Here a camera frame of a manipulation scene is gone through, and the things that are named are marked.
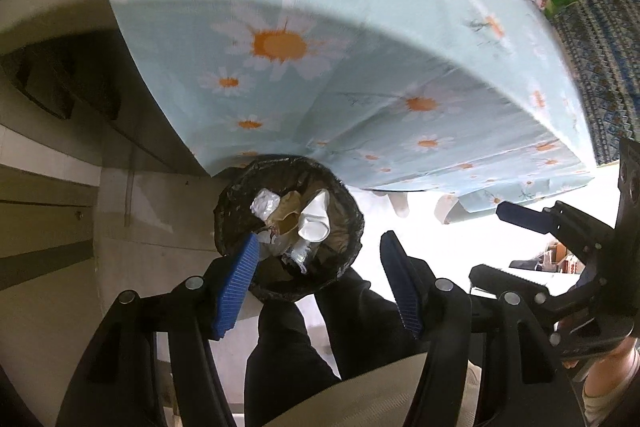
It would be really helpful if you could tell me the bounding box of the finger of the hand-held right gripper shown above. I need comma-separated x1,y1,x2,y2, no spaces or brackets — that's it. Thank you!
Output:
469,264,599,324
497,201,616,269

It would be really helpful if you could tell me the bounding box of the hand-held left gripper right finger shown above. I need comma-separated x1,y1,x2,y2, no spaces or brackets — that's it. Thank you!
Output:
380,231,586,427

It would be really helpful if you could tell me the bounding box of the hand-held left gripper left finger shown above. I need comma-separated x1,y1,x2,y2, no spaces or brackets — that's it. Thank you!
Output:
55,232,261,427

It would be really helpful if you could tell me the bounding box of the red stained white tissue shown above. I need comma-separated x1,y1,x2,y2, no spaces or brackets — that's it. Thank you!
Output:
256,231,287,259

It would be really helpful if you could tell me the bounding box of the black trash bin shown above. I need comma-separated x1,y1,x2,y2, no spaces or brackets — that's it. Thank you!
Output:
214,155,366,303

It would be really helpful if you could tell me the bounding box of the small white tissue ball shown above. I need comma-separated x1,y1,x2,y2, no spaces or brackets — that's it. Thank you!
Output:
280,239,321,276

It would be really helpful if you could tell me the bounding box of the person's right hand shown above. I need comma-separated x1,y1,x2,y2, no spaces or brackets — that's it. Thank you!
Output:
561,339,640,400

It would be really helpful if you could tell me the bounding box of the person's beige shirt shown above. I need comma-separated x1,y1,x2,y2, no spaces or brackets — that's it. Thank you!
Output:
260,347,483,427

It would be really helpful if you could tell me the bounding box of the blue patterned woven cloth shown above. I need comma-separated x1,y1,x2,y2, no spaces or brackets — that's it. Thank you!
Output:
550,0,640,168

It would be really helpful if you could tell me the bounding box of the grey kitchen cabinet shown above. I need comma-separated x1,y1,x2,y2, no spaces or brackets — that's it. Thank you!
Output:
0,24,213,295

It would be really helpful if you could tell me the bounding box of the blue daisy tablecloth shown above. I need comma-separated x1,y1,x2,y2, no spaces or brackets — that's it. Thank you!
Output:
107,0,598,226

